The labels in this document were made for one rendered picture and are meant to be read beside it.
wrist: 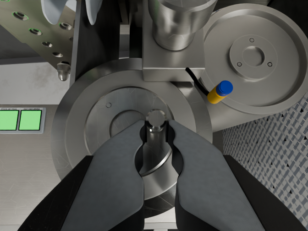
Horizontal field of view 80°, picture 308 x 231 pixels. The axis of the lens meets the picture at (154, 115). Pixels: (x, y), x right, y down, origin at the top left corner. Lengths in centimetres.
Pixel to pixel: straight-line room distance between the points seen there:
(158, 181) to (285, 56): 18
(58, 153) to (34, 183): 40
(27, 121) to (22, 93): 244
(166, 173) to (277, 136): 17
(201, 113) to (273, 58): 9
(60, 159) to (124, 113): 7
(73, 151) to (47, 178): 39
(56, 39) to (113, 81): 32
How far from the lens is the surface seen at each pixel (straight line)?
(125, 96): 16
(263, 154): 31
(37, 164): 57
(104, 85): 18
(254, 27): 24
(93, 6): 22
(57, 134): 19
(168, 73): 16
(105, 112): 16
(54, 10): 23
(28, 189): 59
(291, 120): 26
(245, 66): 21
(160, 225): 53
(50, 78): 285
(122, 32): 64
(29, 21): 45
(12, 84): 317
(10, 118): 62
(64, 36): 46
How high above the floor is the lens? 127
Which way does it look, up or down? 11 degrees down
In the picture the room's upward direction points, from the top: 180 degrees clockwise
